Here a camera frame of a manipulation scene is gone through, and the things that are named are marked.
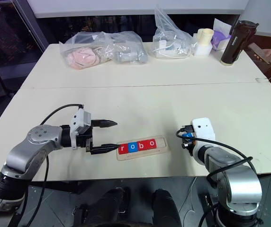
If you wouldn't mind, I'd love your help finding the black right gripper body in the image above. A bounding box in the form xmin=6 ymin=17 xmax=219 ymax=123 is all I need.
xmin=187 ymin=136 xmax=198 ymax=157

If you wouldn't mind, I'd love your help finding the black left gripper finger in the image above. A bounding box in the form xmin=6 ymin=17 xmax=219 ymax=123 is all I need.
xmin=90 ymin=119 xmax=118 ymax=130
xmin=88 ymin=143 xmax=121 ymax=156

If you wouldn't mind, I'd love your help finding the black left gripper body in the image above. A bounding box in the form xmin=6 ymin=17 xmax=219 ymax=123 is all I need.
xmin=75 ymin=127 xmax=96 ymax=154

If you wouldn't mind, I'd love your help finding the wooden letter tray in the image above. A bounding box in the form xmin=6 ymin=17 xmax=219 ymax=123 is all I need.
xmin=116 ymin=135 xmax=170 ymax=161

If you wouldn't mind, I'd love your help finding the red letter tile b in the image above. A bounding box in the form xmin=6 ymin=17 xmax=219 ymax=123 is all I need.
xmin=137 ymin=141 xmax=150 ymax=151

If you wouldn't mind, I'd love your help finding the dark rounded shape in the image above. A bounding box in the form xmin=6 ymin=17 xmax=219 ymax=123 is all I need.
xmin=152 ymin=189 xmax=181 ymax=227
xmin=95 ymin=188 xmax=130 ymax=227

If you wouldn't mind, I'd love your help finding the pink plush item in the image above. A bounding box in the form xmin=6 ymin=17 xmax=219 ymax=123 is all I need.
xmin=66 ymin=48 xmax=102 ymax=70

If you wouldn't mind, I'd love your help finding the grey soft item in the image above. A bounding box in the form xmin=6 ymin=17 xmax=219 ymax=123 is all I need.
xmin=114 ymin=49 xmax=148 ymax=64

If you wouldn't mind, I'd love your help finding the clear bag with grey items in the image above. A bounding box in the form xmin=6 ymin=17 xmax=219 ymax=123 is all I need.
xmin=102 ymin=32 xmax=148 ymax=65

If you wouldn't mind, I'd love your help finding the clear bag with pink item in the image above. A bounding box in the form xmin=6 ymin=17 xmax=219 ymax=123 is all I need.
xmin=59 ymin=32 xmax=110 ymax=70

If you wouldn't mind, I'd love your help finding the cream cylindrical holder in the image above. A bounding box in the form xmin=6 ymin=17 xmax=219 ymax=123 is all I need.
xmin=198 ymin=28 xmax=215 ymax=47

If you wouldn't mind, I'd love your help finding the purple white tissue pack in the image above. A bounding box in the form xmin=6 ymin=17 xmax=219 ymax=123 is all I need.
xmin=211 ymin=18 xmax=233 ymax=52

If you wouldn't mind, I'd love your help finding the black thermos bottle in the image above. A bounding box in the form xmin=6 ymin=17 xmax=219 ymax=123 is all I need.
xmin=220 ymin=20 xmax=259 ymax=66

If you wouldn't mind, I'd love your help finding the dark smartphone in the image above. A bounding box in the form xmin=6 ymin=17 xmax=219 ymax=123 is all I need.
xmin=248 ymin=42 xmax=271 ymax=64

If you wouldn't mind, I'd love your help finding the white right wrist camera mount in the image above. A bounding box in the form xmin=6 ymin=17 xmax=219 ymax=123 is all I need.
xmin=191 ymin=117 xmax=216 ymax=142

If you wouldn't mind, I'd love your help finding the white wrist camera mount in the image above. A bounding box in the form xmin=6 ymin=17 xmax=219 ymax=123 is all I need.
xmin=69 ymin=108 xmax=92 ymax=151
xmin=191 ymin=117 xmax=216 ymax=142

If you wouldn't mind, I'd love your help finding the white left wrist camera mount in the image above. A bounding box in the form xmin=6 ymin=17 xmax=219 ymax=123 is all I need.
xmin=69 ymin=108 xmax=92 ymax=151

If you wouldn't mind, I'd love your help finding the thin white cord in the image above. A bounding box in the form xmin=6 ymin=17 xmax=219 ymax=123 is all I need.
xmin=187 ymin=176 xmax=198 ymax=213

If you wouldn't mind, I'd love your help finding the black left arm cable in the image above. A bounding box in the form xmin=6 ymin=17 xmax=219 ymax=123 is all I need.
xmin=25 ymin=103 xmax=85 ymax=227

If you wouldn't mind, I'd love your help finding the black metal bracket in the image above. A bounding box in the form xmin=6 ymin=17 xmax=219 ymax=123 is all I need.
xmin=72 ymin=205 xmax=89 ymax=227
xmin=203 ymin=193 xmax=221 ymax=227

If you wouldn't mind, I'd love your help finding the clear bag with white cables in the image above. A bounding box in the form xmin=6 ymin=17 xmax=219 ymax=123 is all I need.
xmin=149 ymin=6 xmax=195 ymax=59

